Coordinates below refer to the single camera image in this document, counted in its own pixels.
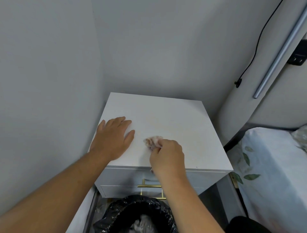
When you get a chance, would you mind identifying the grey metal bar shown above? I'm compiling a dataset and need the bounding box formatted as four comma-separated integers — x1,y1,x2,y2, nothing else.
253,4,307,99

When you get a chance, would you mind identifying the black trash bag bin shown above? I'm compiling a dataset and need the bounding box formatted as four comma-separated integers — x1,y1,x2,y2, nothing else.
93,195,178,233

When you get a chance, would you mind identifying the leaf print pillow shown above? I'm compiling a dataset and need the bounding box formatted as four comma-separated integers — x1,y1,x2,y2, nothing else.
291,125,307,153

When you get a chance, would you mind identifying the white nightstand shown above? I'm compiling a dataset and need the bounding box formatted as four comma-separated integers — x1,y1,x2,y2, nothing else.
88,92,234,199

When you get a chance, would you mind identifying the leaf print bed sheet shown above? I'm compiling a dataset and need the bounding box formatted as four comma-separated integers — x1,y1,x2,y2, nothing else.
227,127,307,233

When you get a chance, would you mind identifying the crumpled white paper waste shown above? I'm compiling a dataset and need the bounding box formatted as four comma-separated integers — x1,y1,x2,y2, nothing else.
130,214,157,233

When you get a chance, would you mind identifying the person's black trouser leg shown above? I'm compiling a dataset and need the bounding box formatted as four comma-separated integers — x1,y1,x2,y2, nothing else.
225,216,272,233

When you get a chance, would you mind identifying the gold drawer handle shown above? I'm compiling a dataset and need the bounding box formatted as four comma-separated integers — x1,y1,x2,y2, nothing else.
137,179,162,188
140,189,167,200

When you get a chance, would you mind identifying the pinkish tissue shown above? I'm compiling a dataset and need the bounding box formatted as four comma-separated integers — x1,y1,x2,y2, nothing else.
143,136,164,152

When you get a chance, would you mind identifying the black power adapter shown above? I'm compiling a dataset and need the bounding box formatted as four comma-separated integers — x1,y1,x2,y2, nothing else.
287,38,307,67

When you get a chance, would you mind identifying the person's left forearm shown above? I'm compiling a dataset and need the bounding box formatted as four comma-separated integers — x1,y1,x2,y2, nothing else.
0,151,114,233

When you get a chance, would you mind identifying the person's right forearm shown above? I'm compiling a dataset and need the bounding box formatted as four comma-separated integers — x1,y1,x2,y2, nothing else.
157,173,226,233

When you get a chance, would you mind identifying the person's left hand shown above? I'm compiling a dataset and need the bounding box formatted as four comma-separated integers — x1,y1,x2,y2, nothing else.
89,117,135,161

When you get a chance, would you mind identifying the black cable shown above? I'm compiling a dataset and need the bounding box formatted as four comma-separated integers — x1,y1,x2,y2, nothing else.
234,0,284,88

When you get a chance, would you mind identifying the white padded headboard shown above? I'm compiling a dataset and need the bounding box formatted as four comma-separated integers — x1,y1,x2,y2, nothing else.
216,0,307,147

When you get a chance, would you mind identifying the person's right hand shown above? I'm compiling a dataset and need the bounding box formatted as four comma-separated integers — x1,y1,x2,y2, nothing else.
149,139,186,180

